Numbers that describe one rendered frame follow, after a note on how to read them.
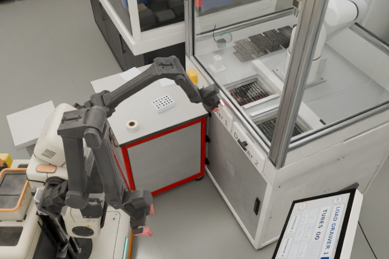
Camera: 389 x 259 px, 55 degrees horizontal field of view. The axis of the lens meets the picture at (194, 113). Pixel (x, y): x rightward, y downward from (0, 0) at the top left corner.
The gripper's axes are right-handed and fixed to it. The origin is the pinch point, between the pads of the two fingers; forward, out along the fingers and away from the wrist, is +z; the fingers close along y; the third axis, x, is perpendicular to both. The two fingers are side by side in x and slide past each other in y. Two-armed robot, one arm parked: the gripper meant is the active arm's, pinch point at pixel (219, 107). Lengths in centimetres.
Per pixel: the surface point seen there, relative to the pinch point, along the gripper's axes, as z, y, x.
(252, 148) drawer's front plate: 1.4, 1.0, -33.0
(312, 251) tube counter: -23, 3, -95
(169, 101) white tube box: -3.9, -23.5, 29.0
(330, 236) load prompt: -22, 12, -95
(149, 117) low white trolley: -11.1, -37.0, 24.7
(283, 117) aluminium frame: -24, 27, -47
